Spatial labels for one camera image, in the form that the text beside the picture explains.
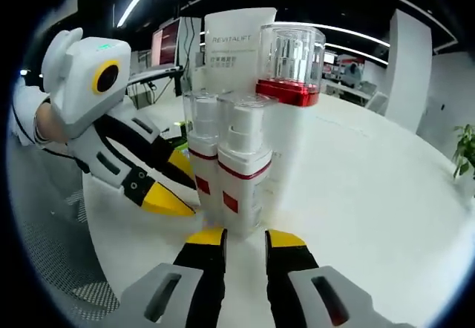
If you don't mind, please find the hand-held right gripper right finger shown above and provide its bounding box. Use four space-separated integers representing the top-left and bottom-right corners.
263 229 376 328

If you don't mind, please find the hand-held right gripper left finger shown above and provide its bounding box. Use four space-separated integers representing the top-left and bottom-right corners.
122 227 229 328

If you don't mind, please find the small white skincare pump bottle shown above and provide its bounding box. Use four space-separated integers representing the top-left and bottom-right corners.
216 93 280 239
181 89 220 225

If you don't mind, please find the white skincare tube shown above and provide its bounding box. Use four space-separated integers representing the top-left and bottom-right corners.
189 7 278 97

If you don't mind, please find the red collar skincare bottle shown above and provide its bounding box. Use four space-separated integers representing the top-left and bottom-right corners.
255 23 327 229

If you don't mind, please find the grey monitor stand desk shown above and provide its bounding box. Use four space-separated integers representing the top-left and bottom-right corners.
125 63 186 110

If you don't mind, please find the grey mesh office chair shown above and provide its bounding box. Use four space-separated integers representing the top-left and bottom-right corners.
9 149 125 327

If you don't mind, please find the row of white office desks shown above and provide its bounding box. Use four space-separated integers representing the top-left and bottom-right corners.
321 77 387 116

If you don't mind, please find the green potted plant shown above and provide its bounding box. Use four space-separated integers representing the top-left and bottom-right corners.
452 122 475 180

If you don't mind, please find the white office chair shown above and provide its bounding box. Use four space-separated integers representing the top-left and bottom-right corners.
369 90 389 116

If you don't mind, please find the long thin ceiling light strip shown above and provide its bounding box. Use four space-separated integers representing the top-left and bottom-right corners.
325 43 387 65
273 21 391 48

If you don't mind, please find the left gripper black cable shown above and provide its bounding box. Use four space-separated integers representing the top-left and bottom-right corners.
10 99 90 164

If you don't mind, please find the black cable bundle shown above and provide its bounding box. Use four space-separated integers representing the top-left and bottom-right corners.
183 16 200 71

